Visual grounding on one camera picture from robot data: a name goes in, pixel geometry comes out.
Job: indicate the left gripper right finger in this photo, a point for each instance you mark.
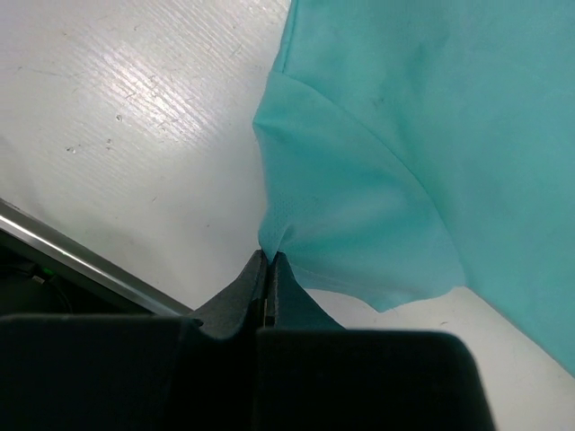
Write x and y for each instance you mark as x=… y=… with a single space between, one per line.
x=313 y=374

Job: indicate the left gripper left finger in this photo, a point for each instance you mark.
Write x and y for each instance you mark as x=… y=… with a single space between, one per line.
x=138 y=371

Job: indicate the teal t shirt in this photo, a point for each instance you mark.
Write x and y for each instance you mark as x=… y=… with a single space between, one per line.
x=409 y=147

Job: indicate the aluminium rail frame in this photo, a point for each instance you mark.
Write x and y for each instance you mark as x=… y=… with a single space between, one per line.
x=44 y=245

